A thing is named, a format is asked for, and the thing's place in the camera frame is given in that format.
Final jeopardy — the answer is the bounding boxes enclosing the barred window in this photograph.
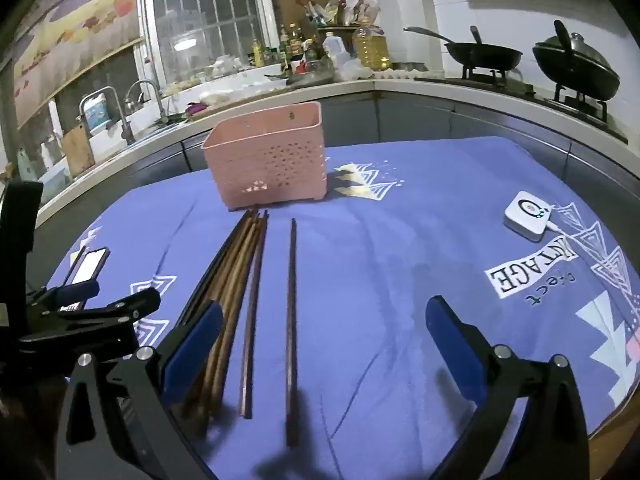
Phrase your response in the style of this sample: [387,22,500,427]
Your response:
[142,0,273,76]

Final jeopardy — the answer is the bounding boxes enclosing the metal bowl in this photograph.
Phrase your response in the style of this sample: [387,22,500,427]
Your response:
[287,71,333,86]

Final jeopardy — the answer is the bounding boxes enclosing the single dark wooden chopstick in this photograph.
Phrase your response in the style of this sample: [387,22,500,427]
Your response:
[240,210,269,420]
[285,217,299,448]

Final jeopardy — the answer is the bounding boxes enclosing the curved steel faucet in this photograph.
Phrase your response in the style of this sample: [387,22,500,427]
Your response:
[124,79,168,126]

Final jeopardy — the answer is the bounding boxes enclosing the flat wooden chopping board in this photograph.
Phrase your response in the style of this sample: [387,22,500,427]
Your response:
[192,87,296,121]

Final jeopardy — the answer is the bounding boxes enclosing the white square puck device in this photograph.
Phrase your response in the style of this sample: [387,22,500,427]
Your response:
[502,191,553,237]

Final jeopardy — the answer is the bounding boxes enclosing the pale green bottle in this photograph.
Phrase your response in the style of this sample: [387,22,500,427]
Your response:
[17,147,36,182]

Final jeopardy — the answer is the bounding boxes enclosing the white plastic tray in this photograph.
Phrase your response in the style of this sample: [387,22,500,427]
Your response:
[200,62,291,106]

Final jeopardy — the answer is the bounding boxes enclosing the egg tray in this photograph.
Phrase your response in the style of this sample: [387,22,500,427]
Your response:
[372,67,446,81]

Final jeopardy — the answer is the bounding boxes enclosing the pile of food packets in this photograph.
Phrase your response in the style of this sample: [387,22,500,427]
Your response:
[297,0,381,28]

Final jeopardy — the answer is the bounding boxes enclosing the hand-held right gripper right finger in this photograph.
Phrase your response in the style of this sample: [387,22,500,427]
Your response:
[425,296,591,480]

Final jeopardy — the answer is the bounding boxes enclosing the square steel faucet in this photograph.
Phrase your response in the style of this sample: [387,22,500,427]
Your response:
[78,86,136,146]

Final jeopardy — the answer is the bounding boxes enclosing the pink perforated utensil basket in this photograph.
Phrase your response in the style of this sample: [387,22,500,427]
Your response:
[201,101,328,211]

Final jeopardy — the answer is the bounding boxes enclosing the yellow cooking oil bottle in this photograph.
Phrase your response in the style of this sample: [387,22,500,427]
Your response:
[351,25,392,72]

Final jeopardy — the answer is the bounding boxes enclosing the black wok with lid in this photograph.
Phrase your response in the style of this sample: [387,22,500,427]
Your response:
[531,20,621,102]

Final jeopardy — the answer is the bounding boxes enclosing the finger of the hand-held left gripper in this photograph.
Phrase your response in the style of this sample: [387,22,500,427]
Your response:
[20,287,162,362]
[29,280,101,313]

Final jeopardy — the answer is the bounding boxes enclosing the black smartphone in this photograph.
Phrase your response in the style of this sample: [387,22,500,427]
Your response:
[59,246,112,312]

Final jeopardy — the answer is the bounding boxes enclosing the fruit print roller blind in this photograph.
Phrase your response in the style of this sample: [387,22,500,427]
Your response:
[10,0,146,131]

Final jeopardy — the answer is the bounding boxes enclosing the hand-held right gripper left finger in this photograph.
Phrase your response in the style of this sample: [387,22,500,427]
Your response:
[54,300,224,480]

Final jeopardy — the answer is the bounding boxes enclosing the bundle of brown chopsticks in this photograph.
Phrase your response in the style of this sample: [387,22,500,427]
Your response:
[172,207,263,428]

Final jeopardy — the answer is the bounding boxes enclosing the white plastic jug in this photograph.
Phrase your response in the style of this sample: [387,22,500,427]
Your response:
[322,32,349,68]

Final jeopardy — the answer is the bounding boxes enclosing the upright wooden cutting board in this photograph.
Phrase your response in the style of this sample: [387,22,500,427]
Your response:
[61,120,96,178]

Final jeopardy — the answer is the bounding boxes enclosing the grey kitchen counter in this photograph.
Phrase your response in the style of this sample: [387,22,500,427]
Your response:
[30,72,640,241]

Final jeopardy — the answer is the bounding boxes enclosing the row of condiment bottles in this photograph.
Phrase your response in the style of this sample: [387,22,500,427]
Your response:
[248,22,326,73]

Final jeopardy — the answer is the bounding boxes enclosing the blue printed tablecloth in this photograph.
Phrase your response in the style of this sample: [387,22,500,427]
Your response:
[37,135,640,480]

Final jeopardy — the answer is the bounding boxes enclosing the black gas stove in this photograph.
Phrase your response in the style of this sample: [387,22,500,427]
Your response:
[415,67,628,143]

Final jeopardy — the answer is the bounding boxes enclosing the black open wok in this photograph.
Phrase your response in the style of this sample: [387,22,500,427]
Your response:
[404,26,523,71]

